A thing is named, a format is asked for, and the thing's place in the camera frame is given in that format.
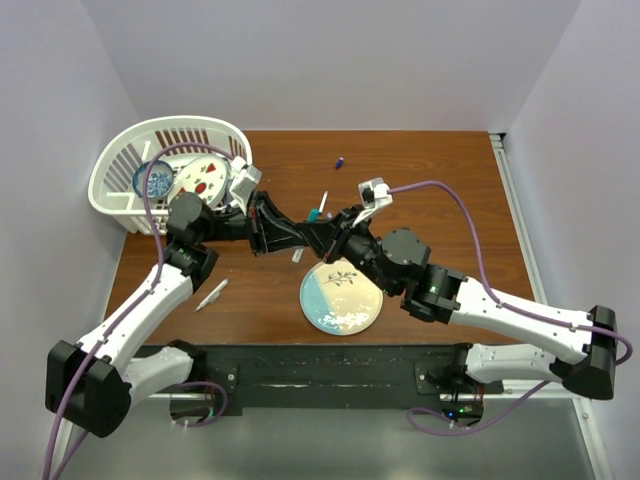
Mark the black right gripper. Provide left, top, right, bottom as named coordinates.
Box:
left=297, top=206, right=396, bottom=298

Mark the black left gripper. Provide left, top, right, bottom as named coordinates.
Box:
left=198, top=188, right=302, bottom=256

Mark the teal pen cap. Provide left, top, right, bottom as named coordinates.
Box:
left=307, top=208, right=320, bottom=222

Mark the teal white marker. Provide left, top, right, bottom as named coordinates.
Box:
left=292, top=248, right=304, bottom=263

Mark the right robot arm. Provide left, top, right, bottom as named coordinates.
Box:
left=299, top=215, right=618, bottom=400

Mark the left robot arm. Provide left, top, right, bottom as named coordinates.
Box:
left=45, top=191, right=332, bottom=438

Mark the silver white pen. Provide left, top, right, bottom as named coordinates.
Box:
left=195, top=278, right=229, bottom=312

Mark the white purple marker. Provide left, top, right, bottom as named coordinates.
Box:
left=318, top=190, right=329, bottom=215

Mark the blue and cream plate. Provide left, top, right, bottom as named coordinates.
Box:
left=299, top=259, right=384, bottom=336

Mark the white plate red pattern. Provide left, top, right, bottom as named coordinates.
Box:
left=167, top=155, right=230, bottom=207

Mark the blue white patterned bowl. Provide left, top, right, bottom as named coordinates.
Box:
left=132, top=160, right=174, bottom=199

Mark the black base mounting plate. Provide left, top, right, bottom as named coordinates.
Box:
left=196, top=343, right=505, bottom=415

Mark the white plastic dish basket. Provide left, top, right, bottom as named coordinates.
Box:
left=88, top=115, right=253, bottom=235

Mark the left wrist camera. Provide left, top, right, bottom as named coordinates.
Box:
left=228, top=156, right=262, bottom=214

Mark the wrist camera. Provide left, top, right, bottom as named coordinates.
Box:
left=228, top=156, right=262, bottom=214
left=353, top=177, right=393, bottom=226

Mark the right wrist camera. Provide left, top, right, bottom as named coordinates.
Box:
left=353, top=177, right=393, bottom=226

